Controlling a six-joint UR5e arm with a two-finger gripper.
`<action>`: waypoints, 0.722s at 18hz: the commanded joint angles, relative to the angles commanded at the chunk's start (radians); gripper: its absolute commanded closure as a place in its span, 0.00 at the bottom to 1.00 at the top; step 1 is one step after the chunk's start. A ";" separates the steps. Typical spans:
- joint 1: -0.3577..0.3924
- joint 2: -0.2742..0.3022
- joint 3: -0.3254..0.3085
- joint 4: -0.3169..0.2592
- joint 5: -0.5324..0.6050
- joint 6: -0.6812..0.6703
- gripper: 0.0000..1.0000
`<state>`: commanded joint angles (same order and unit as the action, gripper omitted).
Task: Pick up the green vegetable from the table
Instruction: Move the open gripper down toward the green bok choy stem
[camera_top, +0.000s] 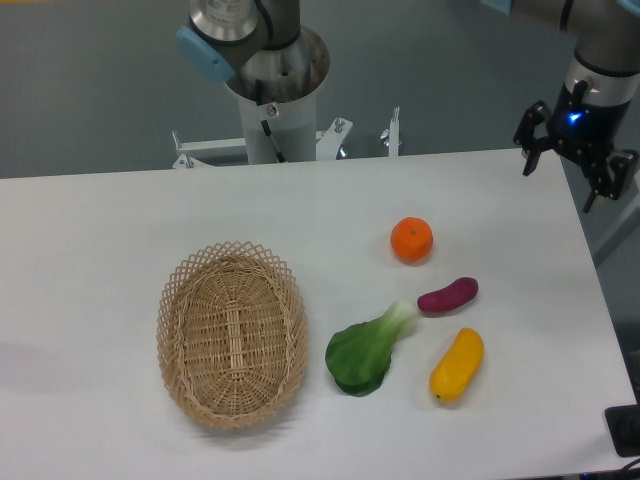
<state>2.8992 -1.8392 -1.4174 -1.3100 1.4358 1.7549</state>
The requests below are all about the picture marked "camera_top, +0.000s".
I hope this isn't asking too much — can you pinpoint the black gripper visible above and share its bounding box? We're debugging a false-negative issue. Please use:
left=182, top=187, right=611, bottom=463
left=513, top=79, right=639, bottom=213

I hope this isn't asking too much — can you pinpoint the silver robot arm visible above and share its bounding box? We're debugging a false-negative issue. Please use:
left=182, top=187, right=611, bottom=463
left=488, top=1, right=639, bottom=212

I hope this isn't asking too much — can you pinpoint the green bok choy vegetable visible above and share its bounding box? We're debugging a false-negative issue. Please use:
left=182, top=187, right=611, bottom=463
left=325, top=300, right=420, bottom=397

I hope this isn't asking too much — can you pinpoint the purple sweet potato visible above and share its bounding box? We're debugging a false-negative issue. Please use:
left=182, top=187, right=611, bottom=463
left=417, top=277, right=479, bottom=314

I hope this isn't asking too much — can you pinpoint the orange tangerine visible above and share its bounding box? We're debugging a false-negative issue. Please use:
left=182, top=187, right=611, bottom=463
left=389, top=217, right=434, bottom=263

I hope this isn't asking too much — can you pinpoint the yellow mango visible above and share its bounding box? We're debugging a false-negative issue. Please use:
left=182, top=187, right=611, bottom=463
left=429, top=327, right=484, bottom=403

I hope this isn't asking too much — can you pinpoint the black device at table edge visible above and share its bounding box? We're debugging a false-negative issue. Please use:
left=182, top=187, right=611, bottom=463
left=604, top=404, right=639, bottom=458

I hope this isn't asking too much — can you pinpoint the oval wicker basket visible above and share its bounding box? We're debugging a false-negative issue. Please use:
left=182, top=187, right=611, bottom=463
left=156, top=241, right=307, bottom=430

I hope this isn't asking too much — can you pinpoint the white metal mounting frame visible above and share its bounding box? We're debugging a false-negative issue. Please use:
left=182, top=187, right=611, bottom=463
left=172, top=106, right=403, bottom=169

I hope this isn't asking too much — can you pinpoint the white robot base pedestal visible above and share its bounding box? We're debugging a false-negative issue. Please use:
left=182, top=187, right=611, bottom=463
left=176, top=1, right=330, bottom=164

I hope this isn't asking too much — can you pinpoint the black cable on pedestal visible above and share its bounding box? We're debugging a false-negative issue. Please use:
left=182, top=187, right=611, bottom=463
left=254, top=78, right=288, bottom=164

